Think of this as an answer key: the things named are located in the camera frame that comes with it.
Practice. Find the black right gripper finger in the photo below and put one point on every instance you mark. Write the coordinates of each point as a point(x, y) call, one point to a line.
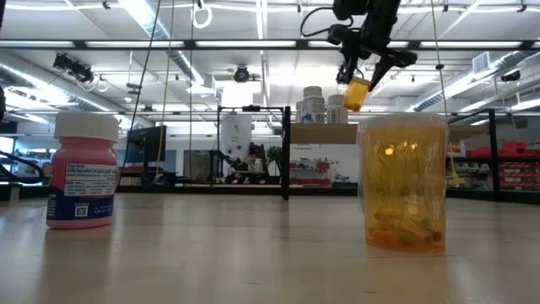
point(347, 69)
point(383, 72)

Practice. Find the white bottle blue label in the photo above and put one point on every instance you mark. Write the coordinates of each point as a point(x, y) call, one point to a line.
point(312, 105)
point(335, 113)

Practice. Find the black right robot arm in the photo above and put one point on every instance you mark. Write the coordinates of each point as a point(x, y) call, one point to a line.
point(350, 6)

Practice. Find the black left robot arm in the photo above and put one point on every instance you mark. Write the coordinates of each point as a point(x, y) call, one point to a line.
point(17, 164)

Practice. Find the small rack with red bins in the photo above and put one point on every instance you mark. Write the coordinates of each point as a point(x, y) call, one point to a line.
point(310, 173)

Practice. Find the small background green plant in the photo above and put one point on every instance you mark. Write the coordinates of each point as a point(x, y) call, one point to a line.
point(275, 155)

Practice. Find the person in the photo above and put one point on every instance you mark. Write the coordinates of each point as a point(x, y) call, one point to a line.
point(253, 162)

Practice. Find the shelving with red bins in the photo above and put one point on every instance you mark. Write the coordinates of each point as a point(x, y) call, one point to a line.
point(514, 164)

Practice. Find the black background monitor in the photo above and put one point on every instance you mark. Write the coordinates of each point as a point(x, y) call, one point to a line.
point(145, 145)

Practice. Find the black ceiling-mounted equipment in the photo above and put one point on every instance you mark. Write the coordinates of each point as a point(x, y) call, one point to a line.
point(73, 67)

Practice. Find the pink bottle white cap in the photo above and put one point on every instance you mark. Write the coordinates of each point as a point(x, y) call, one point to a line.
point(82, 152)

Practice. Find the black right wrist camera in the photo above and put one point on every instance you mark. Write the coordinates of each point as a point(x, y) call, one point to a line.
point(341, 34)

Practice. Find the wooden shelf black metal frame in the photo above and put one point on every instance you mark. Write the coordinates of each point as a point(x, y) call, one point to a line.
point(320, 133)

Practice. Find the black metal frame stand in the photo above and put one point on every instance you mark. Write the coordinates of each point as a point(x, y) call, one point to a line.
point(251, 108)

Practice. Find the round black ceiling camera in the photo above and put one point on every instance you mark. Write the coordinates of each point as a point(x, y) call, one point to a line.
point(241, 74)

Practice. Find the silver ventilation duct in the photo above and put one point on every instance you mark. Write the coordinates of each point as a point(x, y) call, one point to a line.
point(181, 63)

